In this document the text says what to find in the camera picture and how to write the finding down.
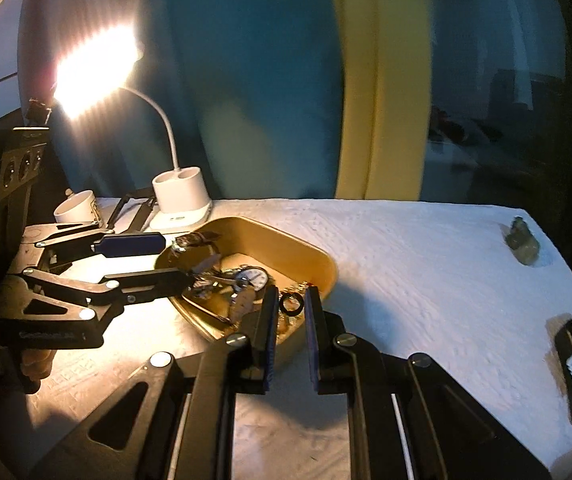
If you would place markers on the white textured tablecloth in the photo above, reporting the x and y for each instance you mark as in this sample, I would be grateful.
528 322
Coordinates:
416 260

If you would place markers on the blue curtain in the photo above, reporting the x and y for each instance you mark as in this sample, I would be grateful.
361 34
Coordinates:
246 60

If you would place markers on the small stone figurine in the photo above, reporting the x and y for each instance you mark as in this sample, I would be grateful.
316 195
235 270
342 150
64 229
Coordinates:
521 242

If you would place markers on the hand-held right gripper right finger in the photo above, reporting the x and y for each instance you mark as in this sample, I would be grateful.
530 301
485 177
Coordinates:
312 345

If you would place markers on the person's left hand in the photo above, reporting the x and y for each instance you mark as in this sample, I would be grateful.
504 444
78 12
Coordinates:
36 364

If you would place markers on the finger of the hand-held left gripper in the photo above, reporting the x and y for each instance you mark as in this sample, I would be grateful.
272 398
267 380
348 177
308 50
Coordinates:
128 245
156 280

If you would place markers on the yellow storage box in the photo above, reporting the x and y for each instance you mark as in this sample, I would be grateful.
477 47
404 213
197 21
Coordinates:
266 240

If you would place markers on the metal band wristwatch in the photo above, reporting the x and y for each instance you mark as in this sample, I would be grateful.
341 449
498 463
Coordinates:
238 304

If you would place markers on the yellow curtain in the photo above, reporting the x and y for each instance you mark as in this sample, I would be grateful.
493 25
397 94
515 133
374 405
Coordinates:
381 85

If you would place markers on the white desk lamp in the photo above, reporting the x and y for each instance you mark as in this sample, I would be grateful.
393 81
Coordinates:
181 195

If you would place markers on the black folding stand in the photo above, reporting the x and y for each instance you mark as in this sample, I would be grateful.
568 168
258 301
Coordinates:
131 210

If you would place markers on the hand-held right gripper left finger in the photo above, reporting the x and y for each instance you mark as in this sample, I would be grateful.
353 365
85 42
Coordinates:
266 345

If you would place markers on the silver pocket watch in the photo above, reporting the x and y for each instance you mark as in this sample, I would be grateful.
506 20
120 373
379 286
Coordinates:
253 277

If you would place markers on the white mug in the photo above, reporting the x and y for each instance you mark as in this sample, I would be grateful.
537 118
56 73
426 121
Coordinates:
78 208

